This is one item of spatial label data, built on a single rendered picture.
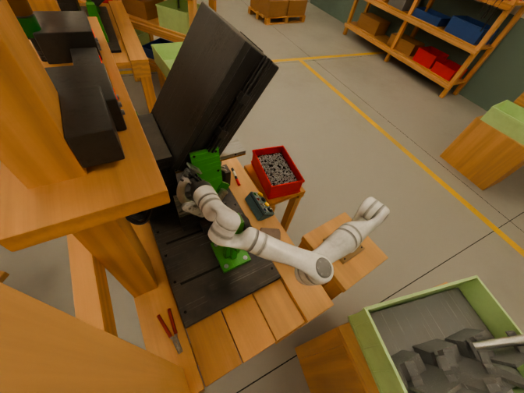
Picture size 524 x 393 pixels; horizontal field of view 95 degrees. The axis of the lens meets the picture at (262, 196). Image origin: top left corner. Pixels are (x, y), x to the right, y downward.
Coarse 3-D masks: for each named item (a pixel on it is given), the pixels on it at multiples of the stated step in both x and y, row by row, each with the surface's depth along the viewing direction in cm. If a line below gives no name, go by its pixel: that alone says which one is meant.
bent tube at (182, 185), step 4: (188, 164) 88; (192, 168) 87; (196, 168) 91; (192, 172) 88; (200, 172) 89; (180, 180) 89; (180, 184) 89; (184, 184) 89; (180, 188) 90; (184, 188) 90; (176, 192) 91; (180, 192) 90; (184, 192) 92; (180, 196) 91; (184, 196) 93; (180, 200) 93; (184, 200) 93; (188, 200) 95
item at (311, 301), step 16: (240, 176) 136; (240, 192) 129; (256, 224) 118; (272, 224) 119; (288, 240) 115; (288, 272) 105; (288, 288) 101; (304, 288) 102; (320, 288) 103; (304, 304) 98; (320, 304) 99; (304, 320) 97
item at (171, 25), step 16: (80, 0) 309; (112, 0) 290; (128, 0) 290; (144, 0) 289; (160, 0) 302; (176, 0) 302; (192, 0) 253; (208, 0) 289; (144, 16) 296; (160, 16) 284; (176, 16) 277; (192, 16) 267; (144, 32) 354; (160, 32) 291; (176, 32) 288; (144, 48) 327
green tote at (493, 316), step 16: (432, 288) 103; (448, 288) 114; (464, 288) 116; (480, 288) 109; (384, 304) 96; (400, 304) 114; (480, 304) 109; (496, 304) 103; (352, 320) 104; (368, 320) 93; (496, 320) 104; (512, 320) 99; (368, 336) 94; (496, 336) 105; (368, 352) 96; (384, 352) 86; (384, 368) 88; (384, 384) 89; (400, 384) 80
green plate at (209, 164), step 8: (192, 152) 90; (200, 152) 91; (208, 152) 93; (216, 152) 94; (192, 160) 91; (200, 160) 93; (208, 160) 95; (216, 160) 96; (200, 168) 95; (208, 168) 97; (216, 168) 99; (200, 176) 97; (208, 176) 99; (216, 176) 101; (216, 184) 103
